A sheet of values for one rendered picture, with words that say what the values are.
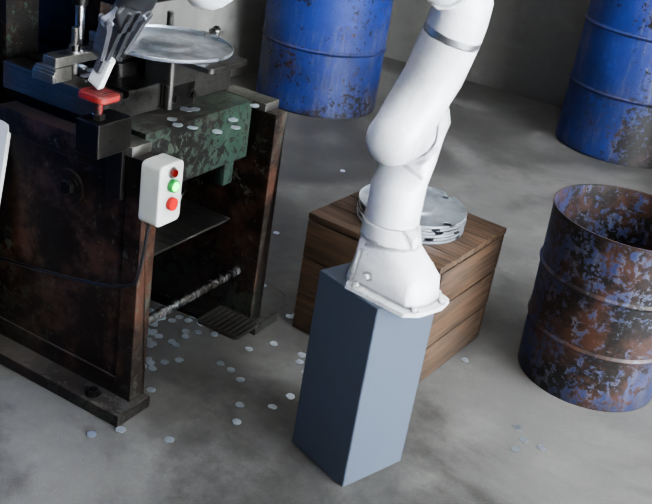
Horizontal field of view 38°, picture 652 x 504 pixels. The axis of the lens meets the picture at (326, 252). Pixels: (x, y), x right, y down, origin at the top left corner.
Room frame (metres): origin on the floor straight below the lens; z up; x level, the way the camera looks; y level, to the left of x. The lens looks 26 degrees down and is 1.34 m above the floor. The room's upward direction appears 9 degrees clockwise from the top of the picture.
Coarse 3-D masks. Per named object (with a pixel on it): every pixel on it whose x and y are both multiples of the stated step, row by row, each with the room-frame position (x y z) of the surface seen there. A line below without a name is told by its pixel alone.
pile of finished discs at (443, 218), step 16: (368, 192) 2.34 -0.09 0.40; (432, 192) 2.42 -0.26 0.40; (432, 208) 2.29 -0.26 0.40; (448, 208) 2.32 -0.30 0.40; (464, 208) 2.33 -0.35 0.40; (432, 224) 2.20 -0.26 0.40; (448, 224) 2.23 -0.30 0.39; (464, 224) 2.26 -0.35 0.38; (432, 240) 2.18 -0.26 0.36; (448, 240) 2.20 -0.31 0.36
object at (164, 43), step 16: (144, 32) 2.13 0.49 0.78; (160, 32) 2.15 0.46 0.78; (176, 32) 2.17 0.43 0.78; (192, 32) 2.20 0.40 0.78; (144, 48) 1.99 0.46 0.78; (160, 48) 2.00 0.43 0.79; (176, 48) 2.01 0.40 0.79; (192, 48) 2.04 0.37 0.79; (208, 48) 2.08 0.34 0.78; (224, 48) 2.10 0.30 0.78
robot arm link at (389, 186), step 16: (448, 112) 1.80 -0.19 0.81; (432, 144) 1.72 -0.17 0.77; (416, 160) 1.74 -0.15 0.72; (432, 160) 1.74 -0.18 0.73; (384, 176) 1.72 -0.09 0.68; (400, 176) 1.72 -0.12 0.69; (416, 176) 1.72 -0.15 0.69; (384, 192) 1.69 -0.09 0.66; (400, 192) 1.69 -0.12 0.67; (416, 192) 1.70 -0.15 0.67; (368, 208) 1.72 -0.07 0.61; (384, 208) 1.69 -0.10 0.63; (400, 208) 1.68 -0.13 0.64; (416, 208) 1.70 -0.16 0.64; (384, 224) 1.68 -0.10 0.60; (400, 224) 1.68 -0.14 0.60; (416, 224) 1.71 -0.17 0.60
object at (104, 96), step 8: (88, 88) 1.73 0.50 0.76; (104, 88) 1.75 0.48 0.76; (80, 96) 1.70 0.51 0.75; (88, 96) 1.69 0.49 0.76; (96, 96) 1.69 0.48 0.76; (104, 96) 1.70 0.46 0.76; (112, 96) 1.71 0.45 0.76; (96, 104) 1.71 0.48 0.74; (104, 104) 1.69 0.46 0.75; (96, 112) 1.71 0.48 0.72
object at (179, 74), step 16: (160, 64) 2.01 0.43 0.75; (176, 64) 2.01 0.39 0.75; (192, 64) 1.95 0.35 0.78; (208, 64) 1.96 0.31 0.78; (224, 64) 1.98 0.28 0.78; (240, 64) 2.02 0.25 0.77; (160, 80) 2.01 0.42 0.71; (176, 80) 2.01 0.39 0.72; (192, 80) 2.06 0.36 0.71; (176, 96) 2.01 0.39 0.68; (192, 96) 2.06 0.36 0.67
